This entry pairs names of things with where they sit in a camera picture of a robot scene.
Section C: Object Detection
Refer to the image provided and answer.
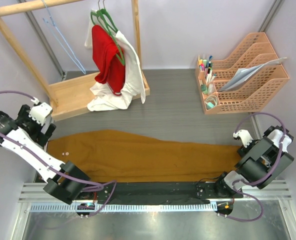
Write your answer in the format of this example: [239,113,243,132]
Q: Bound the mustard brown trousers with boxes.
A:
[47,130,241,183]

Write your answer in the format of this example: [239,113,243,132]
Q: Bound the light blue wire hanger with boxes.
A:
[42,0,87,75]

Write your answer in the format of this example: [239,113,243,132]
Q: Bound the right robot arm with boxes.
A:
[213,126,295,198]

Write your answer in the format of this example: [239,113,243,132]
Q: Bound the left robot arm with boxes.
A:
[0,103,94,205]

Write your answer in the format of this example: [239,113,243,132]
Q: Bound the green hanger back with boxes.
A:
[90,1,114,36]

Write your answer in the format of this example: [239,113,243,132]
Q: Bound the green hanger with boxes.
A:
[98,0,125,66]
[90,1,114,36]

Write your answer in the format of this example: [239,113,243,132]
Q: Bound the green hanger front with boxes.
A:
[98,0,125,66]

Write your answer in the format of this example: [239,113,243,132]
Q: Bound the wooden clothes rack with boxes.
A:
[0,0,151,122]

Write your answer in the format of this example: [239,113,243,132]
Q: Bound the peach plastic desk organizer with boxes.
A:
[196,32,290,115]

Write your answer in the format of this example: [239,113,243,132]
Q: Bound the white shirt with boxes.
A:
[84,17,146,112]

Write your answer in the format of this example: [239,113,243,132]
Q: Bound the green eraser box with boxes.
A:
[200,84,208,95]

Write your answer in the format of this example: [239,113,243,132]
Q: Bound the grey paper folder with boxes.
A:
[218,57,287,93]

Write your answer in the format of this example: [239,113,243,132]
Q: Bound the pens in organizer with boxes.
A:
[197,54,217,85]

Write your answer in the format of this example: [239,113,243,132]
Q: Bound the red shirt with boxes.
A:
[91,25,126,96]

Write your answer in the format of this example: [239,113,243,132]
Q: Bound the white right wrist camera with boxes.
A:
[233,129,254,148]

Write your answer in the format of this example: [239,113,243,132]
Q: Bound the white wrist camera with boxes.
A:
[233,129,254,148]
[28,102,53,126]

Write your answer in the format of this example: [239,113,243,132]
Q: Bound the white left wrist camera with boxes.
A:
[28,102,53,126]

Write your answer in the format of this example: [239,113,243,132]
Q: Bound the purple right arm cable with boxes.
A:
[212,111,290,222]

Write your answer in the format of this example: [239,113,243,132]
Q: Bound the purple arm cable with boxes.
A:
[0,90,118,221]
[212,111,290,222]

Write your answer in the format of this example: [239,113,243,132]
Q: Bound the aluminium frame rail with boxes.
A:
[18,180,292,205]

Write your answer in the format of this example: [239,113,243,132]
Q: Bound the mint charger with cable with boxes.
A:
[204,95,218,110]

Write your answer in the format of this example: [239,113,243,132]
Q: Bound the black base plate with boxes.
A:
[64,180,244,201]

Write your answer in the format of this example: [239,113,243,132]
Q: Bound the white slotted cable duct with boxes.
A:
[30,201,218,213]

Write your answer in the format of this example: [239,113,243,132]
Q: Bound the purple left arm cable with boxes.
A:
[0,90,118,221]

